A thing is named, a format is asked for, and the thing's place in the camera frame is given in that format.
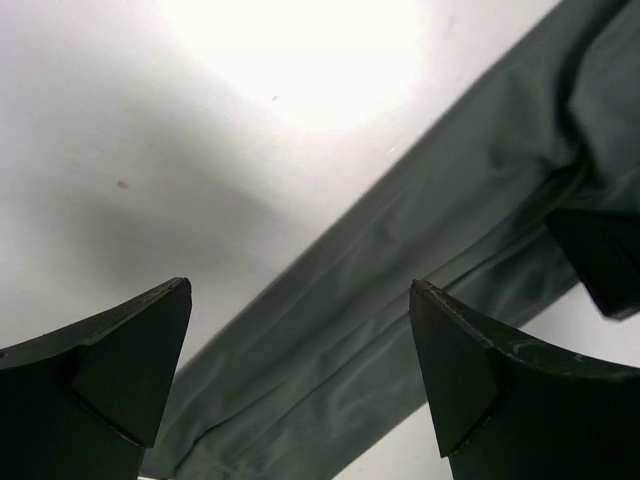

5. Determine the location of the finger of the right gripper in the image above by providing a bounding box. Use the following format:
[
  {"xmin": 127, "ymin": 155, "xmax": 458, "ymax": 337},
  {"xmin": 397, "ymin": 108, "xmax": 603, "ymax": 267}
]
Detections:
[{"xmin": 546, "ymin": 208, "xmax": 639, "ymax": 320}]

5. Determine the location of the dark grey t shirt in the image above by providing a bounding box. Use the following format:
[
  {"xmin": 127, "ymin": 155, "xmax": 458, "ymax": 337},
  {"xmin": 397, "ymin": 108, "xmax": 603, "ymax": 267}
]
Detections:
[{"xmin": 142, "ymin": 1, "xmax": 639, "ymax": 479}]

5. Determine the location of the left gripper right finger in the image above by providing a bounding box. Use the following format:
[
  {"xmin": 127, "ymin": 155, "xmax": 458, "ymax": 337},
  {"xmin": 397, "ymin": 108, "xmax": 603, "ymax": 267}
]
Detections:
[{"xmin": 409, "ymin": 281, "xmax": 639, "ymax": 479}]

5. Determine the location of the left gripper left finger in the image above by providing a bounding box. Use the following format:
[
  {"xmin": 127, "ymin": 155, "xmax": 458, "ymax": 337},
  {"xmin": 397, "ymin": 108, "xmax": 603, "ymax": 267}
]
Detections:
[{"xmin": 1, "ymin": 278, "xmax": 192, "ymax": 480}]

